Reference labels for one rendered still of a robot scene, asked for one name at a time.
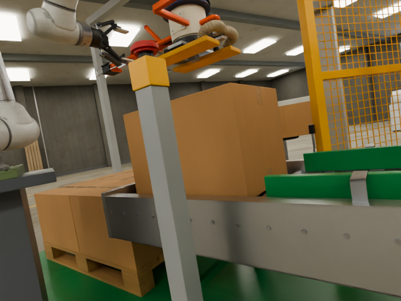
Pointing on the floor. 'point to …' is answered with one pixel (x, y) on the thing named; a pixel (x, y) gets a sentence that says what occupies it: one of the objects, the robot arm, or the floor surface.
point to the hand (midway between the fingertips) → (127, 46)
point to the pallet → (55, 252)
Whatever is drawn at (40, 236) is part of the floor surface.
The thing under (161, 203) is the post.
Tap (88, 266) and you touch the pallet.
